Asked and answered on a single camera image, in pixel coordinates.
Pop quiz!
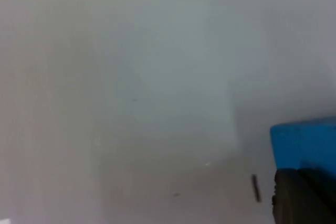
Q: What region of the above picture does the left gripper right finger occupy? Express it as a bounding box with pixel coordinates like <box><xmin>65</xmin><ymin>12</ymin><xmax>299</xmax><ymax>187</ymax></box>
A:
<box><xmin>297</xmin><ymin>161</ymin><xmax>336</xmax><ymax>216</ymax></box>

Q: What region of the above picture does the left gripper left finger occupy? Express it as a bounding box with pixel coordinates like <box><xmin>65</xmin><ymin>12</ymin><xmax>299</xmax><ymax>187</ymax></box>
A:
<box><xmin>271</xmin><ymin>168</ymin><xmax>336</xmax><ymax>224</ymax></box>

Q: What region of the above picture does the blue cube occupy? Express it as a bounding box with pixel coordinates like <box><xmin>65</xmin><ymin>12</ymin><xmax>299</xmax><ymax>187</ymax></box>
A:
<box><xmin>269</xmin><ymin>116</ymin><xmax>336</xmax><ymax>171</ymax></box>

